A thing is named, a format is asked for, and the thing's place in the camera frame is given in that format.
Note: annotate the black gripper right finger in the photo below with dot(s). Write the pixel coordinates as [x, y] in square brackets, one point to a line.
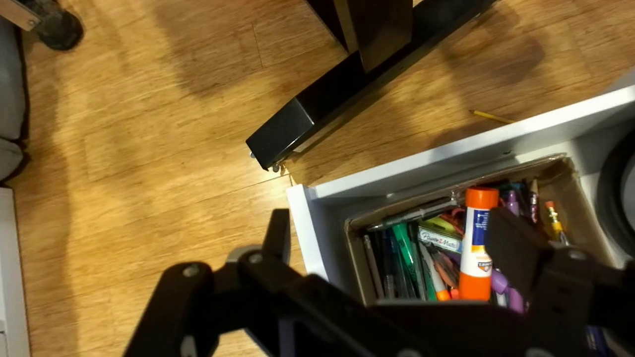
[577, 299]

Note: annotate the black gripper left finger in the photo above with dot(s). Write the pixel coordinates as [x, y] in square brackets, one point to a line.
[265, 311]

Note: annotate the orange capped white glue stick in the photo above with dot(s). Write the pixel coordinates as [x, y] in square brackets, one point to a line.
[476, 259]

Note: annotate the white pull-out drawer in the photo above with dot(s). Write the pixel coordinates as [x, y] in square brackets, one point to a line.
[319, 219]

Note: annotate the purple marker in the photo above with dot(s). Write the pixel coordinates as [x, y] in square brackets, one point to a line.
[507, 289]

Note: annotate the green pen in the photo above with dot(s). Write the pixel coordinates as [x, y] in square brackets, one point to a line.
[406, 245]

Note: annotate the yellow pencil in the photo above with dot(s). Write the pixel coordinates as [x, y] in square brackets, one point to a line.
[491, 116]

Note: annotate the black stand leg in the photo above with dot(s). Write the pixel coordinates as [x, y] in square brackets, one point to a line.
[358, 73]

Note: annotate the black chair caster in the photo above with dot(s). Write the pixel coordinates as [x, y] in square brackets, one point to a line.
[59, 27]

